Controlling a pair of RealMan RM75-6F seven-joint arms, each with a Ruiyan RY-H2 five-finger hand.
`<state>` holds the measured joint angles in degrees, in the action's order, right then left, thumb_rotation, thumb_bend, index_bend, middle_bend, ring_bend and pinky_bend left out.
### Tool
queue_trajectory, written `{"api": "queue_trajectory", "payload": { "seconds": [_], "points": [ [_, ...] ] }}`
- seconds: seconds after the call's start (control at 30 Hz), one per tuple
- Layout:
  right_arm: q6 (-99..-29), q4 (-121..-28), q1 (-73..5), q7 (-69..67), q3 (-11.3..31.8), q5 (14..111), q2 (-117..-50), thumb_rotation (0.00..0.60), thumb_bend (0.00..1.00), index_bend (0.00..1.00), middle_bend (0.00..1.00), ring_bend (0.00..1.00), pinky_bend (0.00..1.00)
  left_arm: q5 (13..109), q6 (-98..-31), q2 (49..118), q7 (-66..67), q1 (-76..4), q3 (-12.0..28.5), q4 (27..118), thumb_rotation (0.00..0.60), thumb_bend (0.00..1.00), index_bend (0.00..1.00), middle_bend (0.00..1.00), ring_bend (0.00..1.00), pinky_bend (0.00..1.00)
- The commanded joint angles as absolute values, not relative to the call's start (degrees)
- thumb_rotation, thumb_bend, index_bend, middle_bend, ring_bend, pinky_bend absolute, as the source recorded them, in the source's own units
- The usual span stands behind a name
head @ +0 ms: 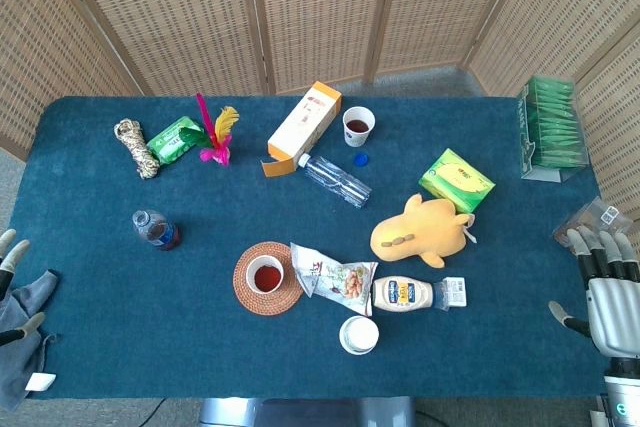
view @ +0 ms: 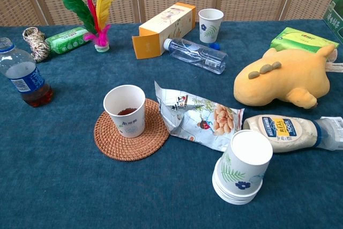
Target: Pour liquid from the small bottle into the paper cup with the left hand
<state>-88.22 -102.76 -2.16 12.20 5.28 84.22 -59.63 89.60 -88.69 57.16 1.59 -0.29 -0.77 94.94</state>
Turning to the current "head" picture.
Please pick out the woven bamboo folding screen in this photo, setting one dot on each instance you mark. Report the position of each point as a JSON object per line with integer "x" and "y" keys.
{"x": 320, "y": 12}

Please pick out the mayonnaise squeeze bottle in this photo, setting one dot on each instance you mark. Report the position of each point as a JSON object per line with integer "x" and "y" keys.
{"x": 402, "y": 293}

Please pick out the green tea bag box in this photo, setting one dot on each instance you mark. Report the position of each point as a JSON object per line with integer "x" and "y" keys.
{"x": 552, "y": 132}

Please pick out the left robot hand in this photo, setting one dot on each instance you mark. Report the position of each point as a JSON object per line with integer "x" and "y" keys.
{"x": 15, "y": 254}

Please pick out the orange and white carton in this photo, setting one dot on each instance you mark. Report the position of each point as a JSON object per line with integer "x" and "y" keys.
{"x": 305, "y": 122}

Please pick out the cola bottle blue label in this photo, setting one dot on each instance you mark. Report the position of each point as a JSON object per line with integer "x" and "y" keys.
{"x": 157, "y": 232}

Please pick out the yellow-green tissue box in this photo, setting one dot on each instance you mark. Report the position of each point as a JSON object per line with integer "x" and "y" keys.
{"x": 457, "y": 179}

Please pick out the green tissue pack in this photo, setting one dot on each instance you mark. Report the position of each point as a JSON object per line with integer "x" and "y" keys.
{"x": 167, "y": 144}

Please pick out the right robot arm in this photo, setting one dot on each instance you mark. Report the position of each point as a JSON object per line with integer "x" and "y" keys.
{"x": 622, "y": 392}

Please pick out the clear empty water bottle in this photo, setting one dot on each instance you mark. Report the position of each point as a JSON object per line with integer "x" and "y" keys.
{"x": 337, "y": 179}

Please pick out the paper cup green print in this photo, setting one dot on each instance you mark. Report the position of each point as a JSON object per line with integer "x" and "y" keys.
{"x": 265, "y": 277}

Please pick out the blue bottle cap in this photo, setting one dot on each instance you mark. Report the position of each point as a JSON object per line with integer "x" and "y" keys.
{"x": 362, "y": 159}

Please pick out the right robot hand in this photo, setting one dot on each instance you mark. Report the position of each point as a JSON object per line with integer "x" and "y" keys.
{"x": 615, "y": 312}

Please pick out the yellow plush toy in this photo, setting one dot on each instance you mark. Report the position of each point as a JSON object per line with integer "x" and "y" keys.
{"x": 420, "y": 232}

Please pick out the clear plastic snack package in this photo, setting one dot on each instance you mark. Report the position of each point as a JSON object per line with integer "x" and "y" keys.
{"x": 595, "y": 217}

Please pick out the white lidded cup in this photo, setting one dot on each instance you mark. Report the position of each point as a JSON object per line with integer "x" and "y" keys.
{"x": 359, "y": 335}

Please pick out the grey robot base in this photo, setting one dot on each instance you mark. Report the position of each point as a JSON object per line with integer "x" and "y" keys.
{"x": 305, "y": 413}

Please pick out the blue felt tablecloth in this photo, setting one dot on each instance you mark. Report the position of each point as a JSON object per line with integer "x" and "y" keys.
{"x": 450, "y": 372}

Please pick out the round woven rattan coaster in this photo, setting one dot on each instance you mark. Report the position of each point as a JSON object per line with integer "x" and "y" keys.
{"x": 270, "y": 304}

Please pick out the paper cup blue flower print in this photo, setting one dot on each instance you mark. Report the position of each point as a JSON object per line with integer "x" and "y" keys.
{"x": 358, "y": 128}

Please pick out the colourful feather shuttlecock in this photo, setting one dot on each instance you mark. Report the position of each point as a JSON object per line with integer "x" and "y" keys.
{"x": 217, "y": 149}

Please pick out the crumpled snack bag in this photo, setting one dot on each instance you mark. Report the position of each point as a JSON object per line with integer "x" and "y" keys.
{"x": 335, "y": 282}

